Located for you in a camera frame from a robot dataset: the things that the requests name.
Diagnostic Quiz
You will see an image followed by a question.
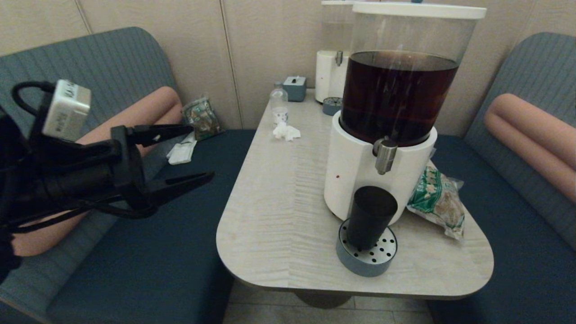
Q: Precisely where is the bronze table pedestal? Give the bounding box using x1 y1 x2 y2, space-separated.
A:
293 292 354 309

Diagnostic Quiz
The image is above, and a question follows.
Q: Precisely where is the round grey drip tray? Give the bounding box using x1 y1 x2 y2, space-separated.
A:
323 97 343 117
336 218 398 277

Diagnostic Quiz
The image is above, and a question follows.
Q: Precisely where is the teal left booth bench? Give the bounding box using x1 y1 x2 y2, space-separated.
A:
0 27 257 324

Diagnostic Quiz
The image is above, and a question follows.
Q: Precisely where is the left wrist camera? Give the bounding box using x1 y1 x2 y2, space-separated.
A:
42 79 92 141

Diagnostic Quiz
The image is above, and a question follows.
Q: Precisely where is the black left camera cable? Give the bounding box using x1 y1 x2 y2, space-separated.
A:
0 80 158 234

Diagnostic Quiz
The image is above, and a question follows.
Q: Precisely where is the crumpled white tissue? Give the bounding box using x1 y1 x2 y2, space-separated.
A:
273 122 301 142

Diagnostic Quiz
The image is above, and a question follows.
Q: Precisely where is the green white snack bag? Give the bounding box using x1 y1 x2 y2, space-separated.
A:
406 148 465 240

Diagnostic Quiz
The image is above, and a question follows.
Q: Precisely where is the clear plastic bottle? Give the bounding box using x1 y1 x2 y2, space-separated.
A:
270 82 289 125

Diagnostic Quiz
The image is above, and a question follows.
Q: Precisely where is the pink right bolster cushion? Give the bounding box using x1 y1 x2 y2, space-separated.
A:
484 94 576 205

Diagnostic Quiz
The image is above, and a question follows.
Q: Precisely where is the pink left bolster cushion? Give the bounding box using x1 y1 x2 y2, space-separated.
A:
11 86 184 257

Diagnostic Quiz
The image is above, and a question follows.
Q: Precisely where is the white napkin pack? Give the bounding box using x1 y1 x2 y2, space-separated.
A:
167 132 198 165

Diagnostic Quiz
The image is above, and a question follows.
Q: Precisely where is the black plastic cup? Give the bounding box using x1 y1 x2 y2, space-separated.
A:
346 186 399 251

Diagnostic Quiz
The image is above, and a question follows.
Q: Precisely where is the teal booth bench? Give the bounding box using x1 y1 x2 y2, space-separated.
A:
427 32 576 324
0 27 257 324

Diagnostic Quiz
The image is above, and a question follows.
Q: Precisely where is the teal right booth bench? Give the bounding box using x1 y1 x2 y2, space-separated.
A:
427 32 576 324

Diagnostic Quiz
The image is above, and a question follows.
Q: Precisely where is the pink bolster cushion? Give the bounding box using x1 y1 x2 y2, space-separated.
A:
11 86 184 257
484 94 576 205

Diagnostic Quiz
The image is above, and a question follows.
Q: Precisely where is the brown green snack bag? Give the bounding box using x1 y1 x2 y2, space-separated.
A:
182 97 223 141

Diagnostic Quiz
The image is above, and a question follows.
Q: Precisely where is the grey blue tissue box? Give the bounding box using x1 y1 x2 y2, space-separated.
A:
283 76 307 102

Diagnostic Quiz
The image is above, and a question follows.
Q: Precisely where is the dark tea beverage dispenser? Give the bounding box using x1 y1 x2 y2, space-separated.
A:
324 2 487 225

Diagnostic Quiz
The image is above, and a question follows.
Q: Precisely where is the clear water beverage dispenser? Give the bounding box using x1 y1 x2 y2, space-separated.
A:
315 1 356 104

